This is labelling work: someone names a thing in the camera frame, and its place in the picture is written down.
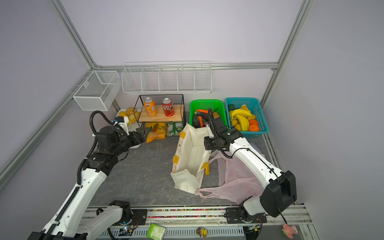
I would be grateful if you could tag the orange fruit front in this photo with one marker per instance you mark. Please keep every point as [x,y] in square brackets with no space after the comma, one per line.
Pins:
[254,128]

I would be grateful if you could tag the orange soda can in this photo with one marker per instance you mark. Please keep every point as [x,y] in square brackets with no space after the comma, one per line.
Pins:
[150,107]

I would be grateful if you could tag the teal plastic basket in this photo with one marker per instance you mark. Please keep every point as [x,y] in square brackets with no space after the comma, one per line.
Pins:
[258,118]

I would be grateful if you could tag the red cola can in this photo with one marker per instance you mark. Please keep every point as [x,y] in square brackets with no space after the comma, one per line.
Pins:
[168,107]

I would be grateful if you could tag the dark purple eggplant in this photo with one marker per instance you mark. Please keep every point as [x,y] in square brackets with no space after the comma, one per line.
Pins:
[200,120]

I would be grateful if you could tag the orange carrot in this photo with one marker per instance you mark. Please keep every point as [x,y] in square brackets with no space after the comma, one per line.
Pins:
[202,111]

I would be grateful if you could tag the white mesh wall box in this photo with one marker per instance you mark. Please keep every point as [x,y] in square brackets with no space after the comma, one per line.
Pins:
[98,91]

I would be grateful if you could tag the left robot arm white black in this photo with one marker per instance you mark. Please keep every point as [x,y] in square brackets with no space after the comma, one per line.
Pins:
[110,141]

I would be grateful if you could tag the pink plastic grocery bag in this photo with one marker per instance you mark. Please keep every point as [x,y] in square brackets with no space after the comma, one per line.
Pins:
[236,182]

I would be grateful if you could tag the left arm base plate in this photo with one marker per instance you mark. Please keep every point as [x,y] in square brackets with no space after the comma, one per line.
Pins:
[138,218]

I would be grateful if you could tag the croissant bread right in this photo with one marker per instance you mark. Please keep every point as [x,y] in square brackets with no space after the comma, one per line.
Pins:
[131,115]

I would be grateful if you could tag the black wire shelf wooden board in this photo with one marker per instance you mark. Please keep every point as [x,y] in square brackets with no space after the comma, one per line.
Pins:
[178,103]

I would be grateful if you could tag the yellow banana bunch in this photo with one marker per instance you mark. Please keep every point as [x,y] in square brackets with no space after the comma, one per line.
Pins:
[240,117]

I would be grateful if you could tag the green small box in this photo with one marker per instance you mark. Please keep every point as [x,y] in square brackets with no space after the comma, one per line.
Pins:
[156,232]

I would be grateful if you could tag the white bread tray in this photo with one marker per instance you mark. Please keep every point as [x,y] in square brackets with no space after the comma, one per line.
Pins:
[127,128]

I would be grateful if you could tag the white canvas tote bag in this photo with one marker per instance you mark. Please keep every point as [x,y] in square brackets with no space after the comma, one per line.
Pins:
[191,159]

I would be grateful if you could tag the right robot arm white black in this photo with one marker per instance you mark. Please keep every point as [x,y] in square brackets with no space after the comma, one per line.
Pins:
[280,190]

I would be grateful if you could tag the small yellow round toy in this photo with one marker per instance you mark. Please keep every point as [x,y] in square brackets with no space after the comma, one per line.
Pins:
[202,232]

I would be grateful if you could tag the brown potato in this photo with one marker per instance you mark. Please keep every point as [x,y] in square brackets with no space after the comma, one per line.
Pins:
[216,115]

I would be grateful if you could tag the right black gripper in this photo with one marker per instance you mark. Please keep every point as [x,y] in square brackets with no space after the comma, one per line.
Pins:
[208,146]

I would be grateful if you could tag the white wire wall basket long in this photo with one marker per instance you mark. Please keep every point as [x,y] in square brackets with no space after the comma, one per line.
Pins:
[167,77]

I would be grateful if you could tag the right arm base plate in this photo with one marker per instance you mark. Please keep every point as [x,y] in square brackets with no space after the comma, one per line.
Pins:
[240,216]

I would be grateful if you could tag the pink toy figure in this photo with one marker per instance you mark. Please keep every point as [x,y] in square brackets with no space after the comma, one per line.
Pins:
[289,231]

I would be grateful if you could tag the green plastic basket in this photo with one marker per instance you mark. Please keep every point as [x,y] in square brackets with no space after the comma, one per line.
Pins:
[207,105]

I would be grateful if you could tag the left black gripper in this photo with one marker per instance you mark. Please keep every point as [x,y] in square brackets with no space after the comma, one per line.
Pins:
[142,138]

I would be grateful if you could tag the green snack bag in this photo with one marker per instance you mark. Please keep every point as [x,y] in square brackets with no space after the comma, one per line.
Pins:
[174,128]

